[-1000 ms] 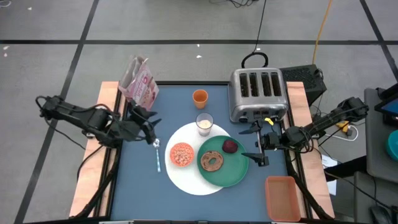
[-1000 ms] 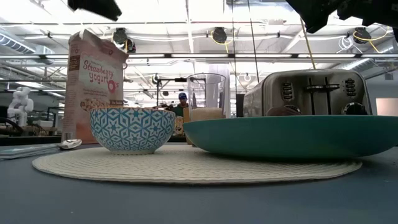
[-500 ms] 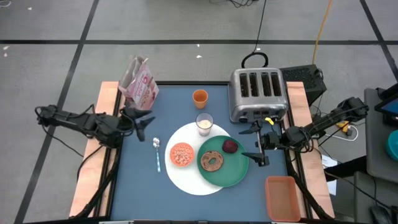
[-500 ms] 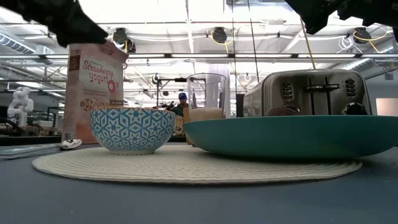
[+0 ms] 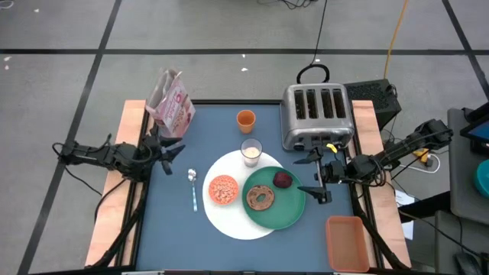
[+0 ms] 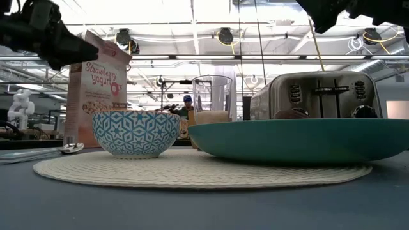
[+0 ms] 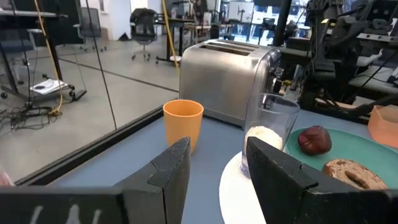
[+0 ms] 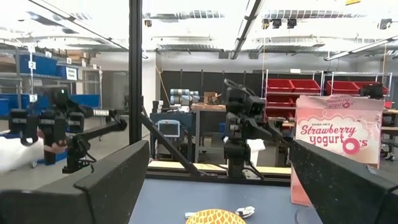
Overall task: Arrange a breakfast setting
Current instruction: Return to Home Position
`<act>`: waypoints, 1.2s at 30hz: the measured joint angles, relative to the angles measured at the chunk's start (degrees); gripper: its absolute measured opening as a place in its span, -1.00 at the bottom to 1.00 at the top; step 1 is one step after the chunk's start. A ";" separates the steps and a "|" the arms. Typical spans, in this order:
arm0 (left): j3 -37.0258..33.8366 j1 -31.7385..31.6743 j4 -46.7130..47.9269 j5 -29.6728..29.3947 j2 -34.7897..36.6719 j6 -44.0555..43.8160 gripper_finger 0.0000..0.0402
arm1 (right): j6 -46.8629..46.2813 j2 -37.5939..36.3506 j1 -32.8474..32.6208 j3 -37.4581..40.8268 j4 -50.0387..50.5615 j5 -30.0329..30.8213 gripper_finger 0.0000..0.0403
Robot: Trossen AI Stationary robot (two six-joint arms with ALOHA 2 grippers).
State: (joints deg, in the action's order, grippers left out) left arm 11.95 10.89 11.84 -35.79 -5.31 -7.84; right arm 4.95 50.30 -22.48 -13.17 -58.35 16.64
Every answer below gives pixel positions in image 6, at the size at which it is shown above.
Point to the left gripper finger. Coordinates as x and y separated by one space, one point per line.
76 52

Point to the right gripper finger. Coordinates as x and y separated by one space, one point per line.
322 12

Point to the pink strawberry yogurt cereal box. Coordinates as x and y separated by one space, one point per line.
96 83

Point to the silver spoon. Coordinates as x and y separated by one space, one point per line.
73 148

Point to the light blue napkin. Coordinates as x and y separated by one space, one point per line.
25 156

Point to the teal plate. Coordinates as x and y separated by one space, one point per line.
297 140

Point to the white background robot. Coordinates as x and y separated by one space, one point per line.
20 108

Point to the silver four-slot toaster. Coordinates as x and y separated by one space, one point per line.
332 96

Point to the black tripod stand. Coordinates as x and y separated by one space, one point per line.
162 96

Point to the pale pink background panel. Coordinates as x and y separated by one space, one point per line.
397 109

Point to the blue white patterned bowl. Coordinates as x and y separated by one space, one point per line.
135 134

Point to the person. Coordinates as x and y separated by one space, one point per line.
188 99

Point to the clear drinking glass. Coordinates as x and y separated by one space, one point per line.
211 96

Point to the round cream woven placemat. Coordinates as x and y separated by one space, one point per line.
179 172

